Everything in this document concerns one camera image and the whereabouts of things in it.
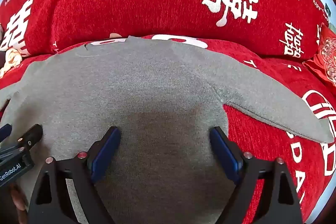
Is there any grey knitted sweater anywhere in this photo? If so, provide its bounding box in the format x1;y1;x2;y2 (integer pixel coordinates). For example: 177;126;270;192
0;35;334;224

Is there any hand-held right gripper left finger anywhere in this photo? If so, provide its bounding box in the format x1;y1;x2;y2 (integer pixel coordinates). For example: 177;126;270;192
28;126;121;224

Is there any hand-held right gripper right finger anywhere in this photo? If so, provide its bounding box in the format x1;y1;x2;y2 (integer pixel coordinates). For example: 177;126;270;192
209;126;303;224

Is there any person's left hand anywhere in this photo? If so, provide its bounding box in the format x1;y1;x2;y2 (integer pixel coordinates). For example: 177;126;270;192
9;183;29;224

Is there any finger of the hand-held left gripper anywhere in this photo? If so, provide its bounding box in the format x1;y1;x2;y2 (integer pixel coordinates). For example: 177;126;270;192
16;124;44;149
0;124;12;143

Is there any red embroidered cushion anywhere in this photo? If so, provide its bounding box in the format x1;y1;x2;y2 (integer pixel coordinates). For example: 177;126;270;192
302;22;336;88

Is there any cream crumpled cloth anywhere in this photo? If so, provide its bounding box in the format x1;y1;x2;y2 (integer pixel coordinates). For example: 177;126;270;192
0;49;23;78

